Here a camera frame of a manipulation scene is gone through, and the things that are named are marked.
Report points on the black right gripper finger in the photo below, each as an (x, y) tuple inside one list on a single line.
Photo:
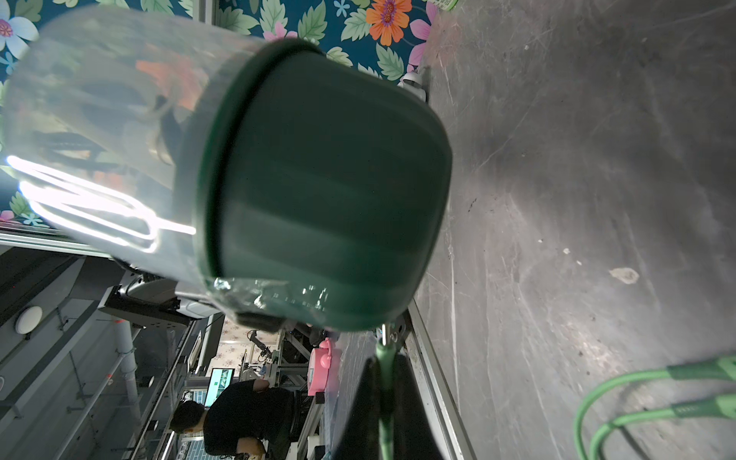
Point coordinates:
[(387, 418)]

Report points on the pink object on bench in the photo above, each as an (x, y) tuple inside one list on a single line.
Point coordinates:
[(323, 369)]

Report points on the person in black shirt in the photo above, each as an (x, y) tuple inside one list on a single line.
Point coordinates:
[(249, 418)]

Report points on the computer monitor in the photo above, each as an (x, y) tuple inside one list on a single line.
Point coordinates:
[(220, 379)]

